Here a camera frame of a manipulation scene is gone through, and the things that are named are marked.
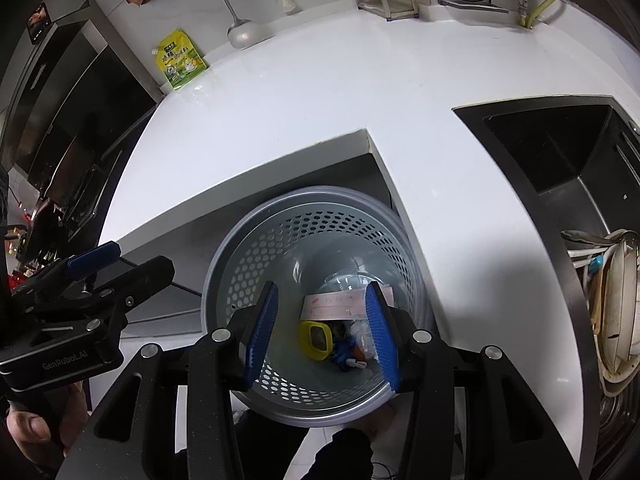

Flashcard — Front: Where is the black stove range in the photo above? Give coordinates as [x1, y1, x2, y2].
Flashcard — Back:
[1, 0, 163, 264]

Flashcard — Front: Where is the steel cutting board rack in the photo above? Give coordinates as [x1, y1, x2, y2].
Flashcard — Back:
[356, 0, 419, 22]

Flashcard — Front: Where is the yellow green seasoning pouch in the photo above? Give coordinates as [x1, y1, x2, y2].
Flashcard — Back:
[152, 29, 208, 90]

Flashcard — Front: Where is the grey perforated trash bin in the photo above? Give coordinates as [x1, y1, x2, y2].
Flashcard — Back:
[202, 186, 435, 428]

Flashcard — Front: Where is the blue ribbon strap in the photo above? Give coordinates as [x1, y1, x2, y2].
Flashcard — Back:
[328, 334, 359, 369]

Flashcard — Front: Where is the black kitchen sink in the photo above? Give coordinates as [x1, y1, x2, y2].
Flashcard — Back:
[456, 96, 639, 479]

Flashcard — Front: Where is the pink paper receipt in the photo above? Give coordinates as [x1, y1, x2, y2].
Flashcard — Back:
[299, 289, 367, 322]

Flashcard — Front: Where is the stack of dirty dishes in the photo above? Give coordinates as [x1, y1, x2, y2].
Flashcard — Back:
[561, 229, 639, 398]

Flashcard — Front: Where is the yellow plastic ring lid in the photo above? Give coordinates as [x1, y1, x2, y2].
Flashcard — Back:
[297, 320, 334, 362]

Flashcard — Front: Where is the small clear plastic clip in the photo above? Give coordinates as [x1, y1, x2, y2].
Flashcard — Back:
[345, 358, 367, 370]

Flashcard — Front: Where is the clear plastic cup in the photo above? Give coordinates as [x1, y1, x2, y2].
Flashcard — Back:
[314, 268, 386, 294]

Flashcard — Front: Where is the person's left hand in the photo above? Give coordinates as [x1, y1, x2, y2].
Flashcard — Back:
[6, 382, 90, 474]

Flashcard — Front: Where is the steel spatula with grey head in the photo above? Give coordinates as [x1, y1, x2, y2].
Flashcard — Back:
[222, 0, 266, 50]

